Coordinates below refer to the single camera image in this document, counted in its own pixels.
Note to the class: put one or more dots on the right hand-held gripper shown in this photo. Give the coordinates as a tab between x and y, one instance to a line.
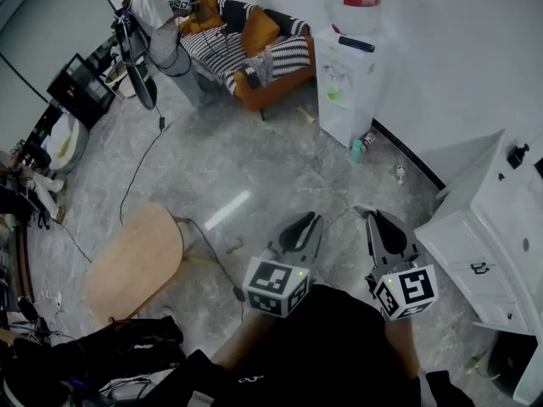
413	288

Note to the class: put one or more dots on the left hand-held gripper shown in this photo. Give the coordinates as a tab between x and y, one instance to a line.
271	282

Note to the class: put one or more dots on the green cup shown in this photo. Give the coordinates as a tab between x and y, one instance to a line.
333	93

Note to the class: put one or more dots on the person's right forearm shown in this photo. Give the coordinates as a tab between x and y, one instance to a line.
403	346

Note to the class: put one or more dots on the person's left forearm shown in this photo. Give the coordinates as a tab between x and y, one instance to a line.
242	341

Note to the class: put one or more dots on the small white toy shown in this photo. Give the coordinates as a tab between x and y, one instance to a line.
401	173

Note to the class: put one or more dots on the teal bottle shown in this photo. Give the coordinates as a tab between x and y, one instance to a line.
357	151

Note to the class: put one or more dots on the white cabinet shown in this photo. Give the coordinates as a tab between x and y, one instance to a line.
488	235

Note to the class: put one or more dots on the person's black shirt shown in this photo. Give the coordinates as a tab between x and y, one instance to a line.
331	346

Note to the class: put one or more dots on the cardboard scrap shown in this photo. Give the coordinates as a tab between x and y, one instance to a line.
306	115

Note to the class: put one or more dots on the white water dispenser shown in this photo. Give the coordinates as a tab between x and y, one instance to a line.
352	100

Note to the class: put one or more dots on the orange sofa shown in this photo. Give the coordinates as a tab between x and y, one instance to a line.
275	89

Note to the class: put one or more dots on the small black device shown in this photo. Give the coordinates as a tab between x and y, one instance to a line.
517	156

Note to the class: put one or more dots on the oval wooden table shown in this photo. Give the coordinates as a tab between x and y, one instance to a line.
136	261

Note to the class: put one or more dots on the striped pillow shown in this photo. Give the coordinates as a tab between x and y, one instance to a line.
292	55

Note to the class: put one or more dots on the black remote control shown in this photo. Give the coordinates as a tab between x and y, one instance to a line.
356	43

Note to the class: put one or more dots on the white striped throw blanket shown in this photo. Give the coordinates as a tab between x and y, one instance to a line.
212	53

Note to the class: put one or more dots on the orange cushion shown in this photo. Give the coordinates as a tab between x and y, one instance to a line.
208	13
259	30

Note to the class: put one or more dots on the large clear water bottle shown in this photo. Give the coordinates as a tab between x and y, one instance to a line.
354	15

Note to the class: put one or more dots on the dark striped blanket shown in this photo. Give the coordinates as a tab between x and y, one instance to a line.
237	13

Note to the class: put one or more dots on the beige basket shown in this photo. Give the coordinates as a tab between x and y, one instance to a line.
116	81

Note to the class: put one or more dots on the black shelf unit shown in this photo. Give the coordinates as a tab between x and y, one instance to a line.
80	91

